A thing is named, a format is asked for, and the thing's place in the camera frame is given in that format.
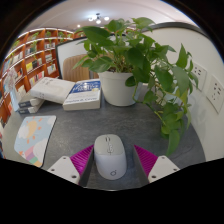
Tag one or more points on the tan upholstered chair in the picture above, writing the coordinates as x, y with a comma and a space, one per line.
71, 70

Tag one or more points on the thick white book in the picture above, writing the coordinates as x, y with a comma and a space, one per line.
51, 89

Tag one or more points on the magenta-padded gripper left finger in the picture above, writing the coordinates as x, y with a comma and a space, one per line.
63, 166

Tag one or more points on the green plant in white pot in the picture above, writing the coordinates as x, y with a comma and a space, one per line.
116, 86

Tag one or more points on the dark grey hardcover book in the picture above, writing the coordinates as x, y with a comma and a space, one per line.
29, 110
28, 100

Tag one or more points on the orange wooden bookshelf unit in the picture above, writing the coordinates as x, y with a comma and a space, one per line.
33, 56

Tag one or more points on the light grey computer mouse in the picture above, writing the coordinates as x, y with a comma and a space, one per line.
110, 156

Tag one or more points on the pastel sun-print mouse pad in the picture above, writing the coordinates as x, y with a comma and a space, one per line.
33, 136

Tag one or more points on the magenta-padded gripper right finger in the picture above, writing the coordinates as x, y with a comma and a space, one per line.
163, 166

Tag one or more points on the white wall socket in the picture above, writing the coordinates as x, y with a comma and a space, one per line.
216, 91
199, 75

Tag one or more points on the multi-bulb ceiling lamp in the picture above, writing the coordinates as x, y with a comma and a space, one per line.
98, 19

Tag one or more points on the blue-and-white cover book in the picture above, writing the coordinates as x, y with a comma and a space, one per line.
83, 95

